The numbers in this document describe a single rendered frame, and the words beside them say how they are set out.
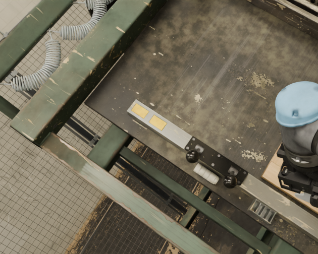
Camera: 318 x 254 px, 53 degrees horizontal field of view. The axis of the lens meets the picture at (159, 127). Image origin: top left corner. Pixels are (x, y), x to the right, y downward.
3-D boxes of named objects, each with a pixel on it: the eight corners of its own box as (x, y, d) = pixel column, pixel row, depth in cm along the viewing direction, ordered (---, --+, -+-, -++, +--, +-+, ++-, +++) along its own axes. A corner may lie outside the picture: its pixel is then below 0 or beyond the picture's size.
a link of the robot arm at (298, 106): (307, 127, 44) (260, 101, 50) (312, 168, 52) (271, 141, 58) (346, 91, 45) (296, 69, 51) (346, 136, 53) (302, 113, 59)
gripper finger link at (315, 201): (317, 192, 69) (315, 173, 63) (326, 195, 68) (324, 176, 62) (310, 211, 68) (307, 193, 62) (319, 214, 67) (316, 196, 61)
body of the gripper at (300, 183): (293, 161, 71) (286, 129, 63) (335, 172, 66) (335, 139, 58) (280, 190, 69) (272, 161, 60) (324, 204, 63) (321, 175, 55)
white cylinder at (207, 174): (192, 171, 101) (214, 186, 100) (193, 170, 98) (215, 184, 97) (197, 164, 102) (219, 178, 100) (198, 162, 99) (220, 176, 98)
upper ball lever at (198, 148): (201, 156, 99) (193, 167, 87) (191, 149, 100) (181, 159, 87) (208, 146, 98) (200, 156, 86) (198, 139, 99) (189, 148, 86)
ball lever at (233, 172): (235, 179, 97) (231, 193, 85) (224, 171, 98) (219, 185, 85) (242, 169, 96) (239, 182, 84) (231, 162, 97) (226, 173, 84)
